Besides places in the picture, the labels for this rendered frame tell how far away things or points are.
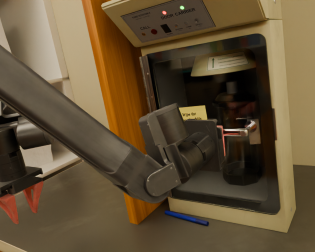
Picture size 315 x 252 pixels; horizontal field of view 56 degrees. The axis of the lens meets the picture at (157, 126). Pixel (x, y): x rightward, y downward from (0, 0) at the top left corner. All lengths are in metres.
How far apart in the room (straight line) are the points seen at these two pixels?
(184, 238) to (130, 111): 0.35
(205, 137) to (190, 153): 0.07
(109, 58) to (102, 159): 0.39
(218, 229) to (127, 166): 0.42
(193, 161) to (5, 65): 0.30
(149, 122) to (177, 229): 0.42
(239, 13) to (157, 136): 0.29
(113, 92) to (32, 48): 1.18
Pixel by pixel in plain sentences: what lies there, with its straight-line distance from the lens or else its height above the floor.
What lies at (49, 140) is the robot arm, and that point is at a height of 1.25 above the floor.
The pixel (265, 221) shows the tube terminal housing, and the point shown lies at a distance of 0.77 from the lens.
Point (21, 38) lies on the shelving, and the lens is 1.96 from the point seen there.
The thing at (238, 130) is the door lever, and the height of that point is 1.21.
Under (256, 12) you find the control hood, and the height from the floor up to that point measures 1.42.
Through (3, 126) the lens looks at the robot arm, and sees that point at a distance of 0.68.
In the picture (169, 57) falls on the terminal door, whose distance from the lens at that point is 0.72.
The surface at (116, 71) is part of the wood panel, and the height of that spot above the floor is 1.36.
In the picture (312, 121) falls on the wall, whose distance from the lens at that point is 1.10.
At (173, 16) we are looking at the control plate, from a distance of 0.64.
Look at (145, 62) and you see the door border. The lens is 0.76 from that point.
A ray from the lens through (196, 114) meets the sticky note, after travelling 0.71.
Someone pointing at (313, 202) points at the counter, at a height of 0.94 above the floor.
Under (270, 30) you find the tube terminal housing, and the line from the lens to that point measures 0.64.
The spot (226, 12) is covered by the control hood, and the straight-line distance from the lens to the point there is 0.61.
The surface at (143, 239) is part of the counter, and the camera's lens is 0.80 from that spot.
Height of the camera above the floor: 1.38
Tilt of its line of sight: 13 degrees down
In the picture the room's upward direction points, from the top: 10 degrees counter-clockwise
